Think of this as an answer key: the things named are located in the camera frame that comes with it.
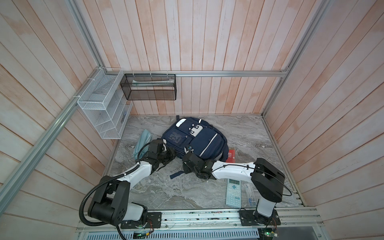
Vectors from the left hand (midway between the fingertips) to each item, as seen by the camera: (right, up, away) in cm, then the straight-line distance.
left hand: (178, 154), depth 88 cm
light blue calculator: (+31, -21, -6) cm, 38 cm away
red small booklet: (+34, -3, +8) cm, 35 cm away
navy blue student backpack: (+10, +11, +10) cm, 18 cm away
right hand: (+4, -5, 0) cm, 6 cm away
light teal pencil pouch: (-24, +9, +13) cm, 28 cm away
